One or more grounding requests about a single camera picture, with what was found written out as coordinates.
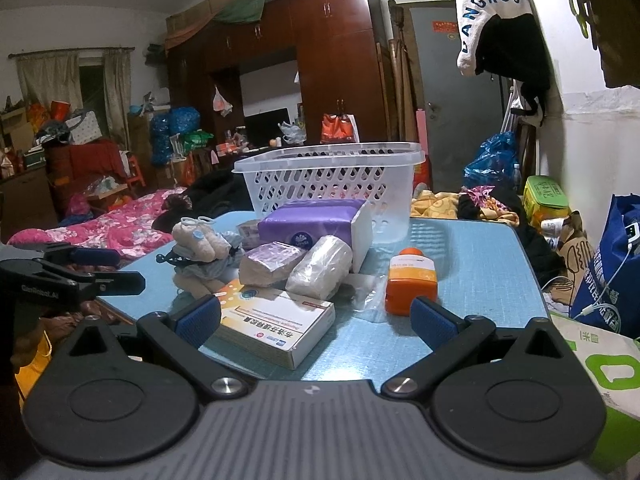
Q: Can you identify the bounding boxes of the grey door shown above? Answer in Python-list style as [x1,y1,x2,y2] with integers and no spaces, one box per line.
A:
[410,5,507,193]

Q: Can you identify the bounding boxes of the yellow blanket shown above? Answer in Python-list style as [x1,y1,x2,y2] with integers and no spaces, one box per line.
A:
[410,190,521,226]

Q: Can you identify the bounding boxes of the brown paper bag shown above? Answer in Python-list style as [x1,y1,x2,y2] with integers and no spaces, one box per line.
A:
[557,210,593,306]

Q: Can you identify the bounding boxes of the pink board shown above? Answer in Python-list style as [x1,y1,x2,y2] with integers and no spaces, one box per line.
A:
[415,110,431,161]

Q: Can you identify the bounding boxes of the white pink hanging bag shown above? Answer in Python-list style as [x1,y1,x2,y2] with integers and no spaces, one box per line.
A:
[212,85,234,117]

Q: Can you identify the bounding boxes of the white cable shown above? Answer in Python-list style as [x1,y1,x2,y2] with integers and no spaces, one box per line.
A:
[550,225,640,318]

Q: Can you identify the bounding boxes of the white dotted box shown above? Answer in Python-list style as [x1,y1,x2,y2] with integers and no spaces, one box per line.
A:
[67,110,103,144]

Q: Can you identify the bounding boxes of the green and white carton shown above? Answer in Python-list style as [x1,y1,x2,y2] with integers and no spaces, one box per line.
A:
[550,310,640,461]

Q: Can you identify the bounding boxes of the blue plastic bag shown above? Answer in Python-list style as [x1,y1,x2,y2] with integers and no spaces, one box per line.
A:
[464,132,521,191]

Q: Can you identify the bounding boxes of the brown wooden wardrobe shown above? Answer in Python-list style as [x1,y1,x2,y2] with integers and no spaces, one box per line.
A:
[165,0,396,171]

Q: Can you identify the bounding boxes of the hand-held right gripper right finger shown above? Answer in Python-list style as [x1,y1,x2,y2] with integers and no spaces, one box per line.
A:
[381,296,573,401]

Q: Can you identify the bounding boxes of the red covered chair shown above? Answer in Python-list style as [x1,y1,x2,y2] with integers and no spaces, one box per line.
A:
[47,140,128,191]

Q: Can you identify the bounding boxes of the curtain rod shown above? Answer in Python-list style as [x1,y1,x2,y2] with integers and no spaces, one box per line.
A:
[7,46,136,59]

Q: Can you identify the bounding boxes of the black clothing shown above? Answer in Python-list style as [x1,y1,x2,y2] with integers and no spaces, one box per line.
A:
[457,192,566,286]

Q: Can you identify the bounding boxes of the red orange hanging bag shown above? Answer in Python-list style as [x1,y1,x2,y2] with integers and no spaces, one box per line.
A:
[320,112,360,145]

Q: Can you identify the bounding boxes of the orange bottle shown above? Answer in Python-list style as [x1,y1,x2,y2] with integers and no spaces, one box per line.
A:
[385,247,438,317]

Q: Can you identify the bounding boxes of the green box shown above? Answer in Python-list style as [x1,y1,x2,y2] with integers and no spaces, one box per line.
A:
[522,175,571,226]

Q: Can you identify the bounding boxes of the purple tissue pack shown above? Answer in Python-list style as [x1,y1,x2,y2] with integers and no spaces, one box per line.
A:
[238,241,308,288]
[257,199,368,252]

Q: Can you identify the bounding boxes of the small pinkish packet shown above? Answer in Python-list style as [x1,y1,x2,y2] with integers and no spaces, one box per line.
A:
[237,220,262,251]

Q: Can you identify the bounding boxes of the white plastic basket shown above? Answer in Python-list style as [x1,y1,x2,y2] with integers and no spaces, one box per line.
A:
[232,142,426,246]

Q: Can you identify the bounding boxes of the cardboard boxes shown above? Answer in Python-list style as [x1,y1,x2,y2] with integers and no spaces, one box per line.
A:
[165,0,256,36]

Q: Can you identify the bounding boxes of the clear plastic bag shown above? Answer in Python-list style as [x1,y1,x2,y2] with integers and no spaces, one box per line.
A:
[340,272,396,323]

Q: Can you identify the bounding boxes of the brown wooden board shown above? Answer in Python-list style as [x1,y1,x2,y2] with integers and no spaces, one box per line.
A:
[597,0,640,88]

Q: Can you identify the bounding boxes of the blue shopping bag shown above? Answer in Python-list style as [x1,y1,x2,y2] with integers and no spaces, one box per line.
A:
[570,194,640,336]

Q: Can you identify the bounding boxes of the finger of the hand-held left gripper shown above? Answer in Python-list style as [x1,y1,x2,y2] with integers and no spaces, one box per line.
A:
[10,242,121,268]
[47,271,146,297]

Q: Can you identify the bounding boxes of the white orange medicine box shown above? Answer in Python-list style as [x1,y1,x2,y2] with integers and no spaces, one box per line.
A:
[212,280,336,371]

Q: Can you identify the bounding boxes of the black monitor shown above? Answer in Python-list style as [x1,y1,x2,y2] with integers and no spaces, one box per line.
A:
[243,107,291,148]

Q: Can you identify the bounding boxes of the pile of blue bags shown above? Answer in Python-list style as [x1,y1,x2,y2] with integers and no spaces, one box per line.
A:
[150,107,202,166]

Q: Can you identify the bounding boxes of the wooden sticks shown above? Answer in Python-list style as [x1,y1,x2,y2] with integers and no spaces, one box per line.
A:
[387,5,417,142]

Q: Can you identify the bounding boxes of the black jacket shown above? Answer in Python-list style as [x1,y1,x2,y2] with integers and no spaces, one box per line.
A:
[152,167,253,233]

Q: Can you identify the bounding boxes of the white tissue pack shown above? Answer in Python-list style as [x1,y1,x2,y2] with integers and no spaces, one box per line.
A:
[285,235,354,301]

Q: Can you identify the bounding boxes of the beige curtain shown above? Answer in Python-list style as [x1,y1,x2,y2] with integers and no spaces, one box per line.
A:
[15,52,83,111]
[102,50,132,148]

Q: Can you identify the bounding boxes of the white and black hanging garment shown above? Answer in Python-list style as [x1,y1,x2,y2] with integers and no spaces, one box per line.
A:
[455,0,551,128]

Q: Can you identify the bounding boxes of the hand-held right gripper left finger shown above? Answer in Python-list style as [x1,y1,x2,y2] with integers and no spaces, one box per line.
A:
[60,294,249,402]

